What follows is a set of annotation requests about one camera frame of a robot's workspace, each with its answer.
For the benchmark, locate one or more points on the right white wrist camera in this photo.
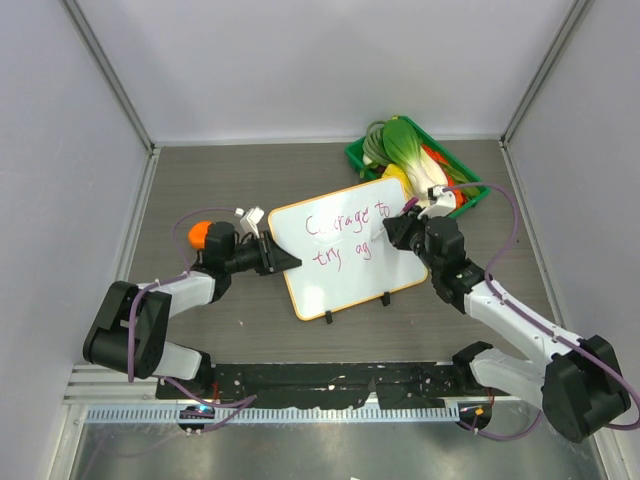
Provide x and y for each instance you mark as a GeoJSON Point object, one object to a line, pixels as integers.
{"type": "Point", "coordinates": [439, 202]}

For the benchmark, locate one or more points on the orange toy fruit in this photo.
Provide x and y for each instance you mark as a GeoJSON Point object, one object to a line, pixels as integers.
{"type": "Point", "coordinates": [197, 234]}

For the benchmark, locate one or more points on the yellow toy vegetable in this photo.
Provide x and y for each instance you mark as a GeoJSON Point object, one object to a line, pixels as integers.
{"type": "Point", "coordinates": [393, 171]}

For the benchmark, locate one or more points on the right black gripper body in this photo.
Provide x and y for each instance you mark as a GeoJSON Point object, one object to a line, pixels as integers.
{"type": "Point", "coordinates": [418, 240]}

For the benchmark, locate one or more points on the white marker pen body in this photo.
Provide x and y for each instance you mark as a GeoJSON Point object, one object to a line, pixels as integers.
{"type": "Point", "coordinates": [377, 234]}

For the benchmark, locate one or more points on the green plastic basket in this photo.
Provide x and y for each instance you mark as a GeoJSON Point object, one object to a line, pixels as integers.
{"type": "Point", "coordinates": [354, 153]}

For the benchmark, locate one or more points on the right aluminium frame post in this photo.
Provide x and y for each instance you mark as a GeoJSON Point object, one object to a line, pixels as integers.
{"type": "Point", "coordinates": [560, 41]}

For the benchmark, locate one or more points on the left aluminium frame post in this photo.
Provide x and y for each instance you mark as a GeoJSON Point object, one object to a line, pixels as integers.
{"type": "Point", "coordinates": [94, 47]}

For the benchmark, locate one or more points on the red orange toy pepper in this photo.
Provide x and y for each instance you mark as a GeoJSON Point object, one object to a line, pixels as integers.
{"type": "Point", "coordinates": [454, 177]}

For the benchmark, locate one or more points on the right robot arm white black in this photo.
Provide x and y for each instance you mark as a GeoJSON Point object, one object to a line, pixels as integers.
{"type": "Point", "coordinates": [576, 383]}

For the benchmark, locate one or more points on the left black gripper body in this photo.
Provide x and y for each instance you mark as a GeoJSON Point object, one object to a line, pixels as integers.
{"type": "Point", "coordinates": [245, 257]}

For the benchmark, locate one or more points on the grey green coiled toy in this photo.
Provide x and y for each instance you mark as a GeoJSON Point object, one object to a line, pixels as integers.
{"type": "Point", "coordinates": [374, 153]}

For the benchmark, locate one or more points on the aluminium frame post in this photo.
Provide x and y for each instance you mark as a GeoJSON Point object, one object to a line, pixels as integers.
{"type": "Point", "coordinates": [94, 47]}
{"type": "Point", "coordinates": [560, 41]}

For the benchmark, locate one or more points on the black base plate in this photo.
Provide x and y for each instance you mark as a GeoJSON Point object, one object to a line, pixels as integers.
{"type": "Point", "coordinates": [336, 386]}

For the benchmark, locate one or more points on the slotted grey cable duct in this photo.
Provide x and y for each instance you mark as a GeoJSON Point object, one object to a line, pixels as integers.
{"type": "Point", "coordinates": [191, 413]}

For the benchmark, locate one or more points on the toy bok choy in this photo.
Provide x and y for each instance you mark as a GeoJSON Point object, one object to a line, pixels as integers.
{"type": "Point", "coordinates": [404, 148]}

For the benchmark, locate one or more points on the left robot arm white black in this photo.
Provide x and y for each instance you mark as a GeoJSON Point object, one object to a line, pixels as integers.
{"type": "Point", "coordinates": [129, 332]}

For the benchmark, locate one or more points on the right black whiteboard foot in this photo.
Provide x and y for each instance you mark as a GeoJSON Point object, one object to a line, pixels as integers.
{"type": "Point", "coordinates": [386, 298]}

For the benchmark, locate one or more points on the magenta marker cap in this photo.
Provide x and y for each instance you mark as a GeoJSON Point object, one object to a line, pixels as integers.
{"type": "Point", "coordinates": [410, 204]}

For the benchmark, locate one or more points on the orange framed whiteboard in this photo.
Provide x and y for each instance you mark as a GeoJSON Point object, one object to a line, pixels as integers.
{"type": "Point", "coordinates": [341, 266]}

